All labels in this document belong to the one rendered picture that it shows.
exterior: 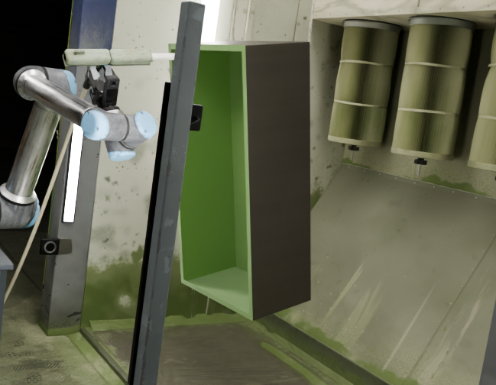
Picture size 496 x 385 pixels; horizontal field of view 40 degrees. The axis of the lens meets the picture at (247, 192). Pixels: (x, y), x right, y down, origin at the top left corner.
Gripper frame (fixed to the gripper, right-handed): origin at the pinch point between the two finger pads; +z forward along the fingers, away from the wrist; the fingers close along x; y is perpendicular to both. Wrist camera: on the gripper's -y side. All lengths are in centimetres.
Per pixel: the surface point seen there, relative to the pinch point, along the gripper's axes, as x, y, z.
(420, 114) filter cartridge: 179, 35, -23
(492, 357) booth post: 17, -107, -125
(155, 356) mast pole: -18, -28, -104
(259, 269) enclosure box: 67, 51, -79
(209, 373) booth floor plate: 60, 117, -116
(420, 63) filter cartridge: 181, 24, 1
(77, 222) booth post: 23, 146, -19
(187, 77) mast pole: -4, -65, -41
